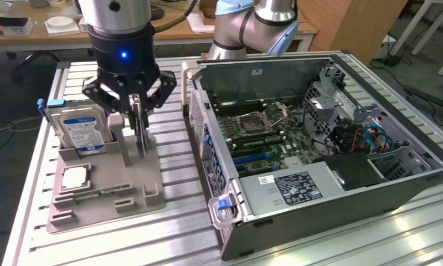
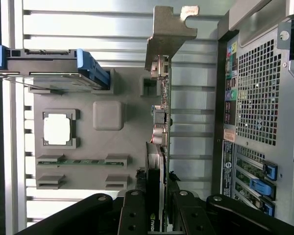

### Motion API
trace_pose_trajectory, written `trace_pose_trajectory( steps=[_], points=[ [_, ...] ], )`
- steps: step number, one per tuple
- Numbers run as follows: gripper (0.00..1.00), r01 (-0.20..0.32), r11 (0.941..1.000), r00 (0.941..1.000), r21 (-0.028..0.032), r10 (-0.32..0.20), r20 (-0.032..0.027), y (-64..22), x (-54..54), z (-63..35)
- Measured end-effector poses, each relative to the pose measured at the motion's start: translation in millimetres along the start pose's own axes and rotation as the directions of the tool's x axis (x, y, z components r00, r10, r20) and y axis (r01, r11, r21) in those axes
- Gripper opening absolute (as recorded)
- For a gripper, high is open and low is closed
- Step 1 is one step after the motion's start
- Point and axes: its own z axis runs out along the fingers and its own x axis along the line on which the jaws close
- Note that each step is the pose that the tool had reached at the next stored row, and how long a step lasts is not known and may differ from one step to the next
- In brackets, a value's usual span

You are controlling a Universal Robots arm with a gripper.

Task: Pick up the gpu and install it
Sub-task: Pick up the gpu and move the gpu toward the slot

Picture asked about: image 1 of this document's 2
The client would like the silver CPU chip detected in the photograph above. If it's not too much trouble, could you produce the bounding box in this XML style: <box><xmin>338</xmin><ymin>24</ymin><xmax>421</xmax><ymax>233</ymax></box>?
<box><xmin>61</xmin><ymin>167</ymin><xmax>89</xmax><ymax>189</ymax></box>

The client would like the white metal table frame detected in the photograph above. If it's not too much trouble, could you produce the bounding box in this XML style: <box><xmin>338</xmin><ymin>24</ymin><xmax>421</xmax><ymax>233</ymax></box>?
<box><xmin>389</xmin><ymin>0</ymin><xmax>443</xmax><ymax>76</ymax></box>

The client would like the white paper stack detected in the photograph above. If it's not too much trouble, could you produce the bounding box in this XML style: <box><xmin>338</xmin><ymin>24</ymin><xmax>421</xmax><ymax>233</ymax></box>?
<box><xmin>185</xmin><ymin>11</ymin><xmax>215</xmax><ymax>34</ymax></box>

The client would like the blue floor cable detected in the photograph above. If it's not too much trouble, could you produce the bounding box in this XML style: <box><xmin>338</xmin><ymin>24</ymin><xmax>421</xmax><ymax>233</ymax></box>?
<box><xmin>0</xmin><ymin>132</ymin><xmax>17</xmax><ymax>241</ymax></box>

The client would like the brown cardboard box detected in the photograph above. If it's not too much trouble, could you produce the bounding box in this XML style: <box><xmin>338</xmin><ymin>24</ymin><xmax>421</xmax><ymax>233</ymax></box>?
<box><xmin>198</xmin><ymin>0</ymin><xmax>218</xmax><ymax>26</ymax></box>

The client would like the white box black lid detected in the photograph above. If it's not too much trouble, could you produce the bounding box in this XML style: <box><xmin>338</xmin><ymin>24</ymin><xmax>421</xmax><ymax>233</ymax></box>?
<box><xmin>0</xmin><ymin>17</ymin><xmax>36</xmax><ymax>36</ymax></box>

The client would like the wooden desk white frame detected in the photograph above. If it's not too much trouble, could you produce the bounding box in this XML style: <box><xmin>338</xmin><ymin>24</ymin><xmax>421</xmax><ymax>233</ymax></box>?
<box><xmin>0</xmin><ymin>0</ymin><xmax>318</xmax><ymax>60</ymax></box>

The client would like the blue expansion slot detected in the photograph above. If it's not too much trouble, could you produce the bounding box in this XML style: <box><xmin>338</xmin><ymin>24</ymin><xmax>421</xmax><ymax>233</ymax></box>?
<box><xmin>231</xmin><ymin>151</ymin><xmax>278</xmax><ymax>165</ymax></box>

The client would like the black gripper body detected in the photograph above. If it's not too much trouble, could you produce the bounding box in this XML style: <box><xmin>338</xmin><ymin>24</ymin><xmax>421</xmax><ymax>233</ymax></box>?
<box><xmin>86</xmin><ymin>24</ymin><xmax>160</xmax><ymax>111</ymax></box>

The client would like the black power adapter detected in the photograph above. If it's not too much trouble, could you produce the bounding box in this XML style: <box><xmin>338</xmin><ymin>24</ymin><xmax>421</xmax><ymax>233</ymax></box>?
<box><xmin>382</xmin><ymin>54</ymin><xmax>402</xmax><ymax>68</ymax></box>

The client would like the white square block round top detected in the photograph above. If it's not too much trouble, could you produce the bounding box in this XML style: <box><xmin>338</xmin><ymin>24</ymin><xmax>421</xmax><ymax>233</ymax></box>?
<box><xmin>44</xmin><ymin>16</ymin><xmax>81</xmax><ymax>37</ymax></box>

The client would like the green motherboard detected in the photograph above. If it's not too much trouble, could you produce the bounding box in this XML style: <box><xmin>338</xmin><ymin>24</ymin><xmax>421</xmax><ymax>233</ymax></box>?
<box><xmin>209</xmin><ymin>94</ymin><xmax>318</xmax><ymax>177</ymax></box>

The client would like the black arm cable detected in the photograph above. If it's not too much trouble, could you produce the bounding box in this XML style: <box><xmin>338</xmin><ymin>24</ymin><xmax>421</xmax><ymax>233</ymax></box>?
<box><xmin>152</xmin><ymin>0</ymin><xmax>200</xmax><ymax>33</ymax></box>

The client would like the perforated metal disk bay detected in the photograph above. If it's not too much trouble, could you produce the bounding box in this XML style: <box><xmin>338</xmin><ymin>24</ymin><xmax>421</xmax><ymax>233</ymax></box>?
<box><xmin>301</xmin><ymin>81</ymin><xmax>359</xmax><ymax>132</ymax></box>

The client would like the blue wire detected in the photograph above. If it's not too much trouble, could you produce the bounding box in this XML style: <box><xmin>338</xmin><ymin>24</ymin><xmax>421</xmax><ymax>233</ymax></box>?
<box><xmin>363</xmin><ymin>122</ymin><xmax>393</xmax><ymax>153</ymax></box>

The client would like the installed RAM stick white sticker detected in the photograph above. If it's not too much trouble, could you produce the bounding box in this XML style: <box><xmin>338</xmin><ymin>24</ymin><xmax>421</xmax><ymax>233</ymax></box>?
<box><xmin>214</xmin><ymin>100</ymin><xmax>263</xmax><ymax>110</ymax></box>

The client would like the hard disk with blue caddy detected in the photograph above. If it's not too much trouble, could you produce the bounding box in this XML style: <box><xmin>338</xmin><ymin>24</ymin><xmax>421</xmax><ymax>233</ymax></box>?
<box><xmin>36</xmin><ymin>96</ymin><xmax>113</xmax><ymax>156</ymax></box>

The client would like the metal socket cover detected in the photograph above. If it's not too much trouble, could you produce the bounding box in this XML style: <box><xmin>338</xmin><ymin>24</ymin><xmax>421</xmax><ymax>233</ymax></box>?
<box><xmin>261</xmin><ymin>100</ymin><xmax>293</xmax><ymax>130</ymax></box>

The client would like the blue case latch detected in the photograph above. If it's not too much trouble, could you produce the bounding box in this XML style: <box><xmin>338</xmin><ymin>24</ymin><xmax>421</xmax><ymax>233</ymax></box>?
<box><xmin>213</xmin><ymin>198</ymin><xmax>233</xmax><ymax>212</ymax></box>

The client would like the grey power supply black label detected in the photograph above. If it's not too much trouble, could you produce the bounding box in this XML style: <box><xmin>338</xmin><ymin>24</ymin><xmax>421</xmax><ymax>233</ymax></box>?
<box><xmin>238</xmin><ymin>162</ymin><xmax>347</xmax><ymax>217</ymax></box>

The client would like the black open PC case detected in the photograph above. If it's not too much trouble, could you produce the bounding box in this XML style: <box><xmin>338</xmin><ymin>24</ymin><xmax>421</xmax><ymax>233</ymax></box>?
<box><xmin>180</xmin><ymin>55</ymin><xmax>443</xmax><ymax>262</ymax></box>

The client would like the red wire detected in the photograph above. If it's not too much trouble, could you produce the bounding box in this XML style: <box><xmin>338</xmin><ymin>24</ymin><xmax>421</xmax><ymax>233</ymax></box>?
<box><xmin>351</xmin><ymin>125</ymin><xmax>366</xmax><ymax>152</ymax></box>

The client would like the grey metal drive bracket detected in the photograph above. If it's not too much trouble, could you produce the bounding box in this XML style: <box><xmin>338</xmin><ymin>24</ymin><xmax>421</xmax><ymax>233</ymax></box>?
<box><xmin>366</xmin><ymin>144</ymin><xmax>434</xmax><ymax>182</ymax></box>

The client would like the white box red button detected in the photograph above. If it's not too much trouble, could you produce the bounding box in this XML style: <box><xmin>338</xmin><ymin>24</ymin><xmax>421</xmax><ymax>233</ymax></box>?
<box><xmin>375</xmin><ymin>34</ymin><xmax>398</xmax><ymax>60</ymax></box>

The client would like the black floor stand base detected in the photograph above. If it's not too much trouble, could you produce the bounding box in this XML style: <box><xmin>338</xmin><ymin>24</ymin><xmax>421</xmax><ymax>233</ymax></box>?
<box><xmin>402</xmin><ymin>83</ymin><xmax>443</xmax><ymax>113</ymax></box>

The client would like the grey parts rack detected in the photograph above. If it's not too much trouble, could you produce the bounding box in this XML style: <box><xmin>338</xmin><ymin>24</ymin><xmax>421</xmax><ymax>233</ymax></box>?
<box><xmin>45</xmin><ymin>114</ymin><xmax>166</xmax><ymax>235</ymax></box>

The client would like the white floor cable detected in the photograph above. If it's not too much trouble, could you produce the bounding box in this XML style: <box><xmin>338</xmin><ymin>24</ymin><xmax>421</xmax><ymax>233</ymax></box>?
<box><xmin>0</xmin><ymin>115</ymin><xmax>42</xmax><ymax>132</ymax></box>

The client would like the dark graphics card metal bracket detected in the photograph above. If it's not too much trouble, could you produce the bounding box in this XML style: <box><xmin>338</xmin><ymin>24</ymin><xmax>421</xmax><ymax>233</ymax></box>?
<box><xmin>128</xmin><ymin>93</ymin><xmax>152</xmax><ymax>159</ymax></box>

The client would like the black office chair base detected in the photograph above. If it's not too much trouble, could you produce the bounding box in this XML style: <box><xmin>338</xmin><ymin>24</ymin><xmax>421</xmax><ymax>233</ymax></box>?
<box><xmin>6</xmin><ymin>48</ymin><xmax>97</xmax><ymax>81</ymax></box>

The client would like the silver chipset heatsink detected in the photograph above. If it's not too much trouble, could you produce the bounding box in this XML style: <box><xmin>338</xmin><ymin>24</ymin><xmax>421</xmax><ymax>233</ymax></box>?
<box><xmin>279</xmin><ymin>157</ymin><xmax>305</xmax><ymax>168</ymax></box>

